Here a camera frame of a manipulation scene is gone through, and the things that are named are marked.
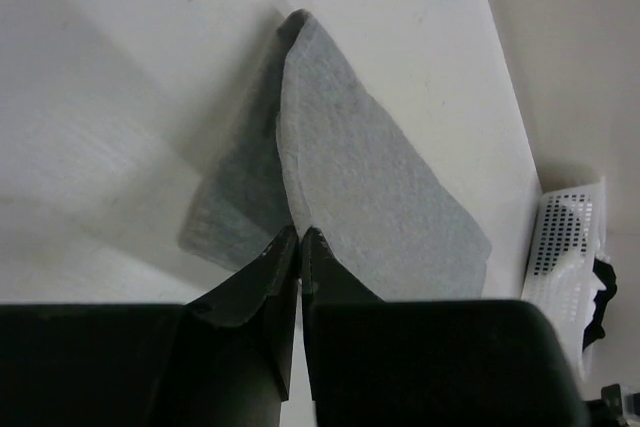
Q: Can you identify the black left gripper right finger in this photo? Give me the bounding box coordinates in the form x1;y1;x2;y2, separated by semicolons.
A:
301;228;590;426

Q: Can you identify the black garment in basket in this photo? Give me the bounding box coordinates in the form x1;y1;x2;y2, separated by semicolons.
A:
582;259;618;349

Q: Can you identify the white garment in basket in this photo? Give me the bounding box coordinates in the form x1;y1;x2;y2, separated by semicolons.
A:
552;249;604;380

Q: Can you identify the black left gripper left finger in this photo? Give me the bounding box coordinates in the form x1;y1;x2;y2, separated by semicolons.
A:
1;227;298;426

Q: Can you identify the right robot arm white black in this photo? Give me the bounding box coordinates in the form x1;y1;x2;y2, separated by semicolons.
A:
586;384;640;427

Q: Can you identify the grey tank top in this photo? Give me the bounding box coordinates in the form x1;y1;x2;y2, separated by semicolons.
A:
180;10;491;300

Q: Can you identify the white plastic laundry basket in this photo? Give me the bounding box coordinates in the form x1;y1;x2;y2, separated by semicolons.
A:
521;179;606;381

